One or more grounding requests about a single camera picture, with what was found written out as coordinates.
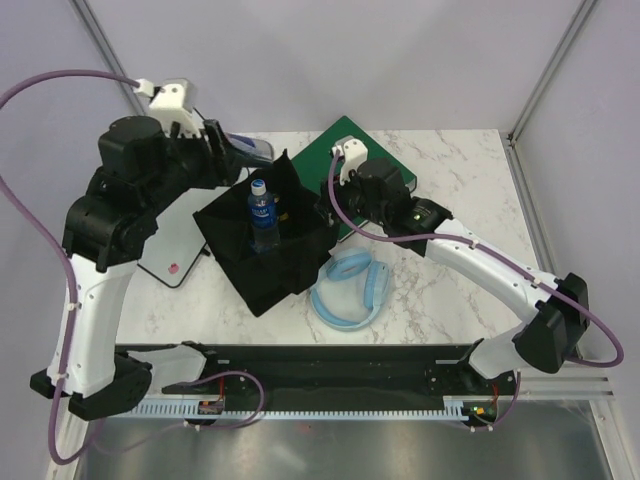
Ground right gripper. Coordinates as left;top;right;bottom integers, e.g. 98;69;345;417
314;166;388;227

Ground black canvas bag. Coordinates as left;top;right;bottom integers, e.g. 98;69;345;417
193;153;337;317

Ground water bottle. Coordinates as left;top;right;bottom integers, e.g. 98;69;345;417
248;179;280;253
227;133;275;168

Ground green glass bottle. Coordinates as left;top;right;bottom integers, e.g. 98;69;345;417
274;196;291;228

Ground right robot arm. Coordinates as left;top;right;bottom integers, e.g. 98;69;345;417
320;158;589;394

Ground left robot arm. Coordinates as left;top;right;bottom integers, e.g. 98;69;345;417
30;116;241;421

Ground light blue headphones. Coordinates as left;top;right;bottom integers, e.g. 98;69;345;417
310;247;391;332

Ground white whiteboard red writing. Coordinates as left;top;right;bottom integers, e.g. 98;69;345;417
138;187;229;288

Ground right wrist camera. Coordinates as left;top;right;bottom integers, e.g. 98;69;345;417
331;136;368;186

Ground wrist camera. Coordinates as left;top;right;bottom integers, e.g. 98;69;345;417
133;78;204;138
331;136;368;186

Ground green ring binder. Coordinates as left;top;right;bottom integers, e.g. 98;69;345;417
283;116;417;242

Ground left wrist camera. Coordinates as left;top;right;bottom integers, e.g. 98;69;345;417
133;78;204;138

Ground left corner frame post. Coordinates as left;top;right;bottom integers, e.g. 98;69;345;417
68;0;145;115

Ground corner frame post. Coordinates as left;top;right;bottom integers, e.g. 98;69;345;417
68;0;145;115
505;0;600;148

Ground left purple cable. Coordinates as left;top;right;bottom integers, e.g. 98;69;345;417
0;69;151;466

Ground white cable duct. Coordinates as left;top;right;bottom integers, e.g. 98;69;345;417
117;395;469;422

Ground right corner frame post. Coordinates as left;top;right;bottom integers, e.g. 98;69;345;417
505;0;600;148

